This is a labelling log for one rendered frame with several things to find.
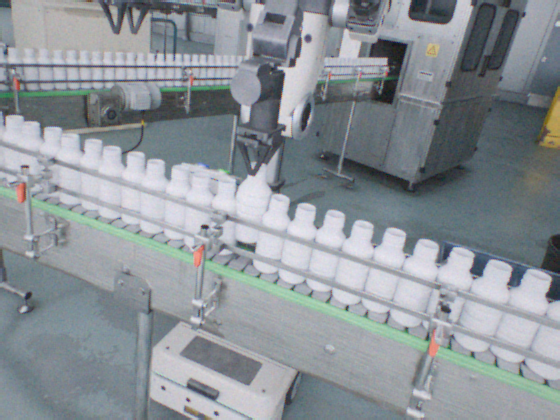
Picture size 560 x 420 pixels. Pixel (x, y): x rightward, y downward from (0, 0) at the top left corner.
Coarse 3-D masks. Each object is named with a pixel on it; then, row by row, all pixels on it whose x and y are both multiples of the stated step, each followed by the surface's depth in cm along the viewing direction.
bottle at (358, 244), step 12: (360, 228) 84; (372, 228) 85; (348, 240) 87; (360, 240) 85; (348, 252) 86; (360, 252) 85; (372, 252) 86; (348, 264) 87; (336, 276) 90; (348, 276) 87; (360, 276) 87; (360, 288) 89; (348, 300) 89
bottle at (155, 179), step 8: (152, 160) 101; (160, 160) 101; (152, 168) 99; (160, 168) 99; (152, 176) 99; (160, 176) 100; (144, 184) 100; (152, 184) 99; (160, 184) 100; (144, 200) 101; (152, 200) 101; (160, 200) 101; (144, 208) 102; (152, 208) 101; (160, 208) 102; (152, 216) 102; (160, 216) 103; (144, 224) 103; (152, 224) 103; (152, 232) 104; (160, 232) 105
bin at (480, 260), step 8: (448, 248) 136; (440, 256) 126; (480, 256) 133; (488, 256) 132; (496, 256) 131; (472, 264) 135; (480, 264) 134; (512, 264) 130; (520, 264) 129; (472, 272) 135; (480, 272) 134; (512, 272) 131; (520, 272) 130; (544, 272) 128; (552, 272) 127; (512, 280) 132; (520, 280) 131; (552, 280) 128; (552, 288) 128; (552, 296) 129
